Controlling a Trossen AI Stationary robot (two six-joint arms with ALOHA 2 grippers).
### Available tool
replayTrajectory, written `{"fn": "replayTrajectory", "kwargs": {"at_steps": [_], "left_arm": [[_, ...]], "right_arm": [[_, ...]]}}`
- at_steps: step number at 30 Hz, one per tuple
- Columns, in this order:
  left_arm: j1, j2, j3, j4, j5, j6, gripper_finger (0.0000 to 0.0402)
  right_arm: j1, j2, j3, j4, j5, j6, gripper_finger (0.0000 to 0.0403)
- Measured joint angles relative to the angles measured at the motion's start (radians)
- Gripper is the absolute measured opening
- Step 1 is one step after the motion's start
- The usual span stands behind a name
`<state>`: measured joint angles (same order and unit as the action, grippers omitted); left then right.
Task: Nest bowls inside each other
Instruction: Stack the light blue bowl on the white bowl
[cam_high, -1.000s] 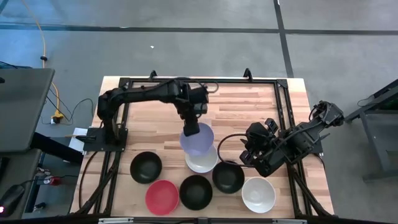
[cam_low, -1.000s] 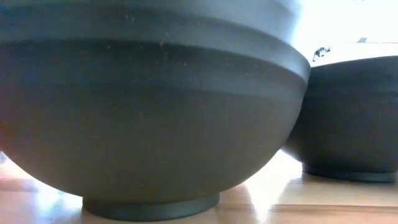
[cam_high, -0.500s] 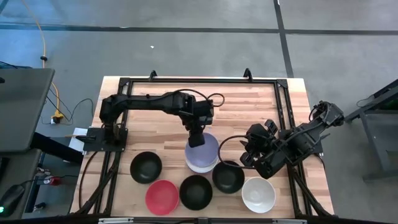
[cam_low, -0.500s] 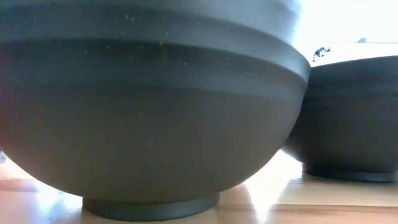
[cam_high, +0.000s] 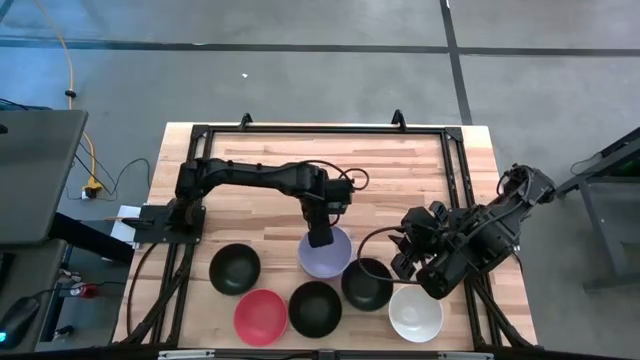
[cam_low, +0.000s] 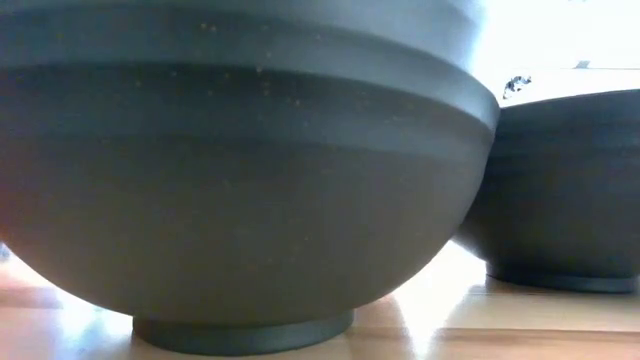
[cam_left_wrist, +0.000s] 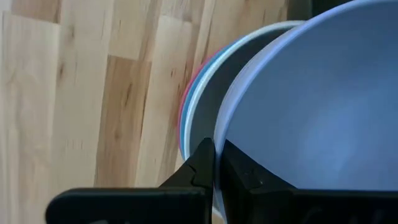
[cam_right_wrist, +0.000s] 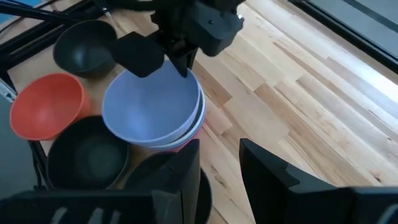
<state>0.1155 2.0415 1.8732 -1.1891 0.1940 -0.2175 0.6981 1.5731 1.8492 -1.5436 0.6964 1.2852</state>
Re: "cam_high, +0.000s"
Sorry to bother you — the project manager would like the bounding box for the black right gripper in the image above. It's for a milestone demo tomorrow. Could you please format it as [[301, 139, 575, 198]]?
[[388, 205, 441, 282]]

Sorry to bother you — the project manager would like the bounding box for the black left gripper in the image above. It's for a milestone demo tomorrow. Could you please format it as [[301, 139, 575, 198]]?
[[299, 197, 336, 250]]

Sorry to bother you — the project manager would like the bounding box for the lilac bowl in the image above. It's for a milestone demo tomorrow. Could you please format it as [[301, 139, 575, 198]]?
[[297, 224, 354, 280]]

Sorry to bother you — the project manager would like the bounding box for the black bowl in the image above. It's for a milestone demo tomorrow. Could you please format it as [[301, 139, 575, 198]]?
[[208, 243, 262, 296], [340, 257, 395, 312], [288, 280, 344, 339]]

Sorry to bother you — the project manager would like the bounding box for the white bowl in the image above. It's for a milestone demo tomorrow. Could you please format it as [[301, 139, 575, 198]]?
[[388, 283, 445, 344]]

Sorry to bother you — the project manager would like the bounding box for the coral red bowl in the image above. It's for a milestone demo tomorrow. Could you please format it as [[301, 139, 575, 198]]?
[[233, 288, 290, 348]]

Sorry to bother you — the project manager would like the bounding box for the white paper sheet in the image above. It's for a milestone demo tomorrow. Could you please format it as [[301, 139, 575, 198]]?
[[109, 204, 144, 246]]

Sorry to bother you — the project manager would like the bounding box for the yellow power plug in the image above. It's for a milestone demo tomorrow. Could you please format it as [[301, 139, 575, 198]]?
[[82, 177, 104, 200]]

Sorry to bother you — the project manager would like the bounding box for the small red object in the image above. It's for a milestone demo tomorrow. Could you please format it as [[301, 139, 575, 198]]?
[[69, 282, 101, 300]]

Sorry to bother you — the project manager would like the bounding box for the grey side desk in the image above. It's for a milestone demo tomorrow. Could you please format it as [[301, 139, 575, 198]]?
[[0, 109, 90, 246]]

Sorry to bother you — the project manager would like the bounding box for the black computer mouse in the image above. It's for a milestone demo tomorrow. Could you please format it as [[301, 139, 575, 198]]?
[[0, 295, 41, 351]]

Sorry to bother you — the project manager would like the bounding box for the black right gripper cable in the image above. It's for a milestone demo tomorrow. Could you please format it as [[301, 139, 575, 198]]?
[[357, 225, 426, 286]]

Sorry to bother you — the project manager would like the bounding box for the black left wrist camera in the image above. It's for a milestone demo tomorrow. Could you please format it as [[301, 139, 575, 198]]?
[[327, 178, 354, 214]]

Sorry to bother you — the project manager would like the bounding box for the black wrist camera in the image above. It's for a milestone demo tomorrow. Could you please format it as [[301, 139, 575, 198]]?
[[327, 178, 354, 214], [427, 199, 454, 224]]

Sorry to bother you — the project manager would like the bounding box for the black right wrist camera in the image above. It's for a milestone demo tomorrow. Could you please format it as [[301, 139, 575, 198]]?
[[427, 199, 454, 224]]

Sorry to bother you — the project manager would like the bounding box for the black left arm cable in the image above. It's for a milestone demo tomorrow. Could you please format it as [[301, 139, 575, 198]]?
[[299, 159, 371, 192]]

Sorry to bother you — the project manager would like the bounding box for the black aluminium table frame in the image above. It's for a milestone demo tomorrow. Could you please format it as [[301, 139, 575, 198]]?
[[112, 122, 539, 351]]

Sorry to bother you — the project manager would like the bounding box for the silver mounting bracket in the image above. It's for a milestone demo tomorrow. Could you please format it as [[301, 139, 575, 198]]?
[[158, 349, 216, 360], [437, 351, 494, 360]]

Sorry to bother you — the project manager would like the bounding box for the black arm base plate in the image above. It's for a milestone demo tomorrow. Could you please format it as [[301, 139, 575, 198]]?
[[134, 202, 207, 246]]

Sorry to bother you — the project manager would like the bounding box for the black floor cable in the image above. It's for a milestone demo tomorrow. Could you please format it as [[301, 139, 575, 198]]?
[[74, 142, 152, 201]]

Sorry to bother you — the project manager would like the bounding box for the black metal desk frame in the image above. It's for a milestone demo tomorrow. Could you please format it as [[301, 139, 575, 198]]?
[[554, 127, 640, 291]]

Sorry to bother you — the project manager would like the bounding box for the black base cable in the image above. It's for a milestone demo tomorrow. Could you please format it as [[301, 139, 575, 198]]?
[[125, 242, 161, 341]]

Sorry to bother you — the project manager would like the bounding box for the yellow cable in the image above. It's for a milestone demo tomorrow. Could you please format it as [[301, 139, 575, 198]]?
[[32, 0, 104, 194]]

